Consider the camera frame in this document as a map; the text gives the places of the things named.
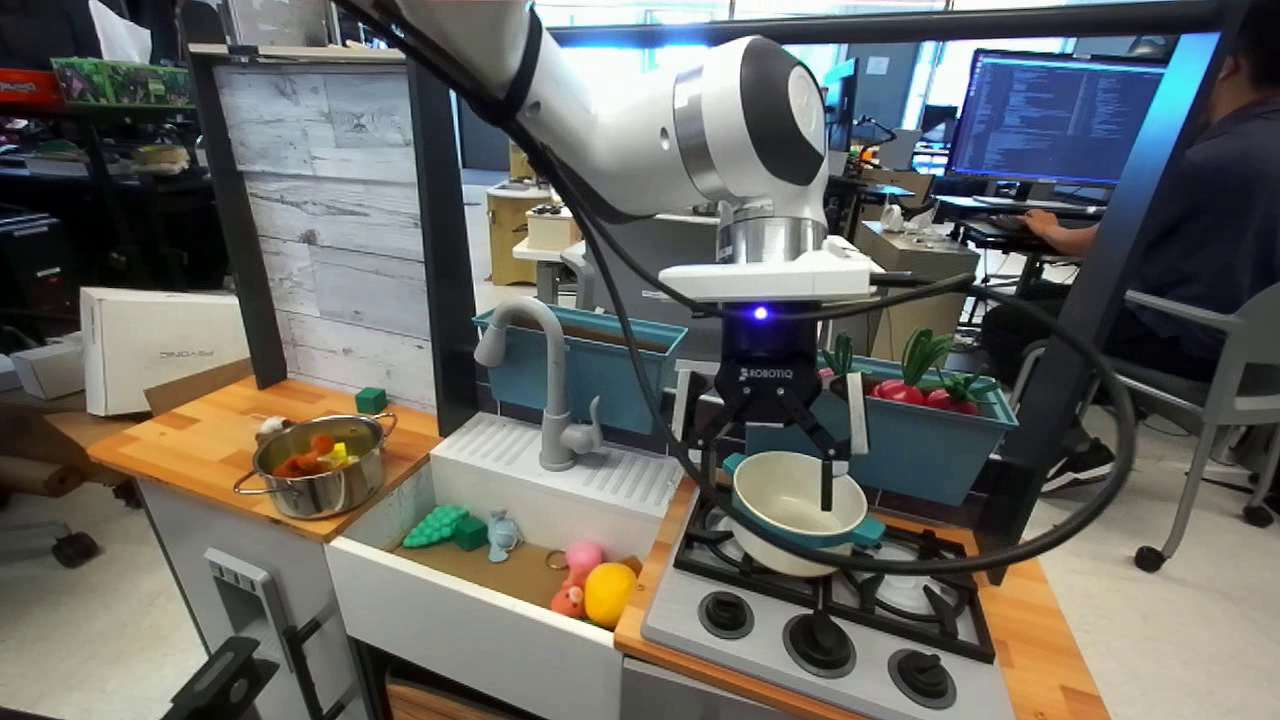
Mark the small red toy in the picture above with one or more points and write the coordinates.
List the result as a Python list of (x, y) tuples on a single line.
[(568, 602)]

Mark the seated person in dark shirt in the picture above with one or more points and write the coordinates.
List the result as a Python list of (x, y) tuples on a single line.
[(1212, 225)]

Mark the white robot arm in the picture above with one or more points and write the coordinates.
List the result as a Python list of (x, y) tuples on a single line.
[(627, 123)]

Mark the red toy radish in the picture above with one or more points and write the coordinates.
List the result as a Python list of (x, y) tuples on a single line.
[(945, 398), (889, 389)]

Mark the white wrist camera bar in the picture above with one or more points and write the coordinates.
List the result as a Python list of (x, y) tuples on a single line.
[(775, 283)]

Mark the tan cardboard box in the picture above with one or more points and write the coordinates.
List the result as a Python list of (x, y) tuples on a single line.
[(505, 247)]

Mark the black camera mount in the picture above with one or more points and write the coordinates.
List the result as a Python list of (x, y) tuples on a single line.
[(222, 680)]

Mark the yellow orange toy fruit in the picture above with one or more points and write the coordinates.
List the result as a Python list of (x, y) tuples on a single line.
[(610, 594)]

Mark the steel pot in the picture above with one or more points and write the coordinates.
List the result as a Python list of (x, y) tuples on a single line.
[(324, 497)]

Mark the computer monitor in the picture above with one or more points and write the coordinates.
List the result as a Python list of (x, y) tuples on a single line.
[(1062, 123)]

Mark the whitewashed wood back panel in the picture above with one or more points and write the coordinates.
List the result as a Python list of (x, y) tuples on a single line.
[(332, 242)]

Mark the grey toy stove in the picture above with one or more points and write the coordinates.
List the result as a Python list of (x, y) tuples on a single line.
[(853, 659)]

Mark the green toy vegetable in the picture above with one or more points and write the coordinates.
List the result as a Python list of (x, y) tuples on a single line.
[(444, 529)]

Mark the grey office chair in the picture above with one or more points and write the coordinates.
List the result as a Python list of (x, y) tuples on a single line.
[(1232, 385)]

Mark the grey toy faucet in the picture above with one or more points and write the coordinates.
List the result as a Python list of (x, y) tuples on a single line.
[(554, 385)]

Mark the white toy sink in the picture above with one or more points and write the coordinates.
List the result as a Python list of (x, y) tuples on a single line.
[(452, 620)]

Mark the black metal frame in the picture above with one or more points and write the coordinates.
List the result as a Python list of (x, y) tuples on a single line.
[(440, 264)]

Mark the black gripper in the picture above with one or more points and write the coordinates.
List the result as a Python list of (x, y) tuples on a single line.
[(766, 366)]

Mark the yellow toy vegetable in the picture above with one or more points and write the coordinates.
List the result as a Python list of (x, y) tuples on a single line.
[(342, 453)]

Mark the dark storage shelf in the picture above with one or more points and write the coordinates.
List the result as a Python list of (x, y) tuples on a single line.
[(94, 201)]

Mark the small green toy block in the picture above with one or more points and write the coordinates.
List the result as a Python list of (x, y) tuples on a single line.
[(374, 402)]

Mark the light blue toy figure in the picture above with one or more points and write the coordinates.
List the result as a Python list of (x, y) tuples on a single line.
[(500, 539)]

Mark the orange toy vegetable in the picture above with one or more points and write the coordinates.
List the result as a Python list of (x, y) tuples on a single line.
[(306, 467)]

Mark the pink toy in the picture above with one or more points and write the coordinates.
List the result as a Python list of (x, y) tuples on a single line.
[(587, 558)]

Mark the green patterned box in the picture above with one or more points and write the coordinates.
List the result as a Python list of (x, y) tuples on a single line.
[(121, 82)]

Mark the blue dish rack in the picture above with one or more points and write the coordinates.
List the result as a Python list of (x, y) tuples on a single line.
[(587, 382)]

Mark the white rectangular box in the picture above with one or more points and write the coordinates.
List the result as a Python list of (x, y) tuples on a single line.
[(163, 350)]

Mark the white toy kitchen cabinet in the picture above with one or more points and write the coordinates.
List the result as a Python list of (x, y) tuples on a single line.
[(200, 563)]

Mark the teal planter box with radishes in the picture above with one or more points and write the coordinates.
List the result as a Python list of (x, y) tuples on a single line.
[(921, 453)]

